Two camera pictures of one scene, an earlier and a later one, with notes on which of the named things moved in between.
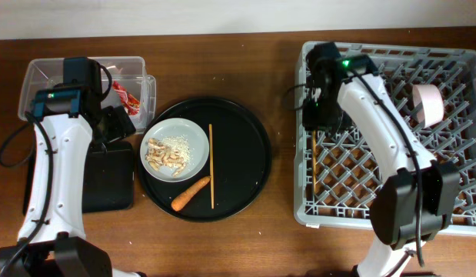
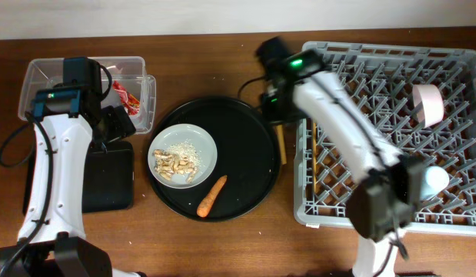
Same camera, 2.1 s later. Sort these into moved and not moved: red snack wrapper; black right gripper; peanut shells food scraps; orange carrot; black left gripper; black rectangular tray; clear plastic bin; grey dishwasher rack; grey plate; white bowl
Moved: grey plate; peanut shells food scraps; black right gripper; orange carrot
Not moved: white bowl; black rectangular tray; black left gripper; clear plastic bin; grey dishwasher rack; red snack wrapper
